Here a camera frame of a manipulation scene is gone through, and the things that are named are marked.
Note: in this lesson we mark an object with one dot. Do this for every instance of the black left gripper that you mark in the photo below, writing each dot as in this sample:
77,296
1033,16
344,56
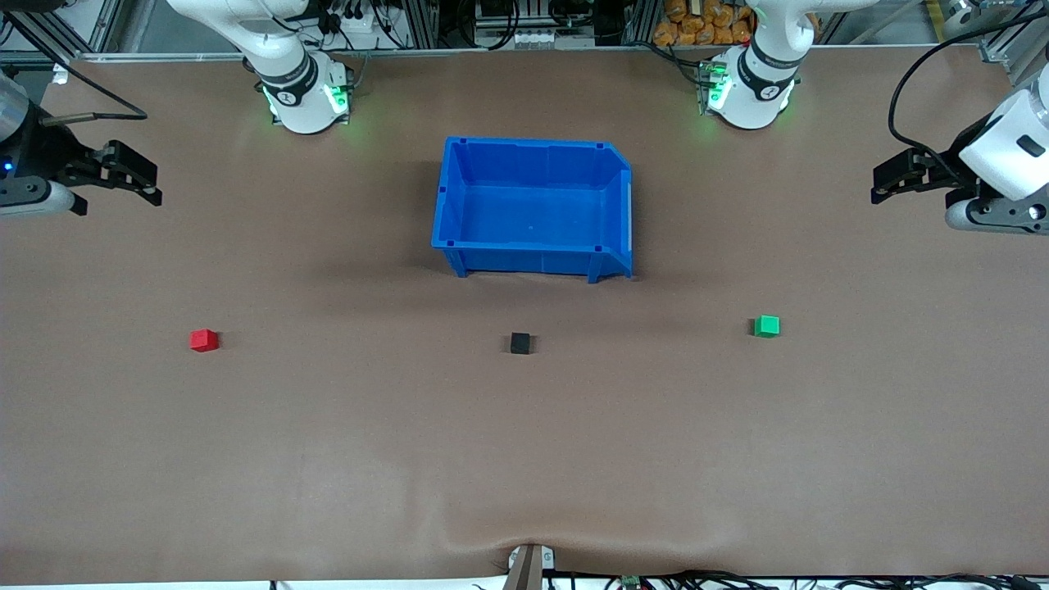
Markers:
946,170

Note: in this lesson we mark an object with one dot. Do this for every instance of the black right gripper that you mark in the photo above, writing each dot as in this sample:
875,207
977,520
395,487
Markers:
47,153

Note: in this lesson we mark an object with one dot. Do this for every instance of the red cube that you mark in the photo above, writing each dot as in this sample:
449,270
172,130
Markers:
203,340

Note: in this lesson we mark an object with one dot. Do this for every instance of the green cube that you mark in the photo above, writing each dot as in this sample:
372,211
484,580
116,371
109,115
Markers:
767,326

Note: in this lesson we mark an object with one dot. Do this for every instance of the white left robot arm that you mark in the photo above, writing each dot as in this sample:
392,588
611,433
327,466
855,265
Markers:
766,49

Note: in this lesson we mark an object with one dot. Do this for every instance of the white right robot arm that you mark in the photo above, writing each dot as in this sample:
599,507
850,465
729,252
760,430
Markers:
279,45

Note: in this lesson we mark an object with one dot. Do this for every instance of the black cube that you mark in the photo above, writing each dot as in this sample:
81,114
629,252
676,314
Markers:
519,343

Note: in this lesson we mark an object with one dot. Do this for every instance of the bag of orange snacks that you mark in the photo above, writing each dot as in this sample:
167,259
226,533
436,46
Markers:
705,23

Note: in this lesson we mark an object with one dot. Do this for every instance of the white power strip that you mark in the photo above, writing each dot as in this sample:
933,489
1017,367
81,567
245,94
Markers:
358,20

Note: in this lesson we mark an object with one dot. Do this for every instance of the brown table mat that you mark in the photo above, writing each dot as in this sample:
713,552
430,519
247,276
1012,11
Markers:
328,451

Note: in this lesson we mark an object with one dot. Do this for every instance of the blue plastic storage bin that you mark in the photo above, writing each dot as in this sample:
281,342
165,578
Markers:
533,209

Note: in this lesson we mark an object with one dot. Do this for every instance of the metal table edge clamp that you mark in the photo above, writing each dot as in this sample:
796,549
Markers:
529,565

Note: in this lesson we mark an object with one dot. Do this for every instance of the aluminium frame post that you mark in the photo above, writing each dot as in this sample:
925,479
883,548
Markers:
1012,49

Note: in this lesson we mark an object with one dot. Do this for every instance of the aluminium table edge rail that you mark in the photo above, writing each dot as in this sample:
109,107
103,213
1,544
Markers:
508,51

